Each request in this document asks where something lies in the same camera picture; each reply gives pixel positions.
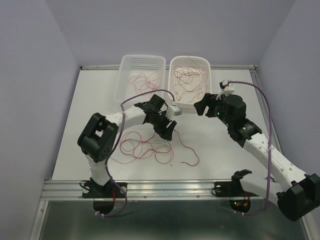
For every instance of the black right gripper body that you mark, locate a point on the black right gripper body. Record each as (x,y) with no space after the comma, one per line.
(212,103)

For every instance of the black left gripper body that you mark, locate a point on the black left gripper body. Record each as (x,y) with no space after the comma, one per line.
(160,122)

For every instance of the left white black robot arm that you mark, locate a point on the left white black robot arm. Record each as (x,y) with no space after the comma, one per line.
(98,139)

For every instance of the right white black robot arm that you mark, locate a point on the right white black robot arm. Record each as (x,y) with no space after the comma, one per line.
(295,192)

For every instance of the white perforated plastic basket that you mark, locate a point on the white perforated plastic basket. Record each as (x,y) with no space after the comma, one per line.
(189,79)

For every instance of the translucent white perforated basket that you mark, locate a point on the translucent white perforated basket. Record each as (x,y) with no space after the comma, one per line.
(139,74)

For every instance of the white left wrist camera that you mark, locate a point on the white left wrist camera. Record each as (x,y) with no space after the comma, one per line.
(173,110)

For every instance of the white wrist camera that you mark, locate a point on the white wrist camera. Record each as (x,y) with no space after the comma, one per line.
(173,110)
(227,88)

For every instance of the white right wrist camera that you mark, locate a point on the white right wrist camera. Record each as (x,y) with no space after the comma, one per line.
(227,88)

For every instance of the aluminium right side rail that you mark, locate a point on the aluminium right side rail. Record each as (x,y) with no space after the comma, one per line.
(270,120)

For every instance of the aluminium rail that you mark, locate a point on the aluminium rail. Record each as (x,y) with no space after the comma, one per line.
(270,120)
(153,190)

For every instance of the aluminium front rail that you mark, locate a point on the aluminium front rail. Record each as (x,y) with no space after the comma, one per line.
(153,190)

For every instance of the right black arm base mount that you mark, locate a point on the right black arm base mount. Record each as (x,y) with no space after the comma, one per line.
(232,188)

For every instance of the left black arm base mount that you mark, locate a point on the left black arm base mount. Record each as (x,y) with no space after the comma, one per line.
(92,190)

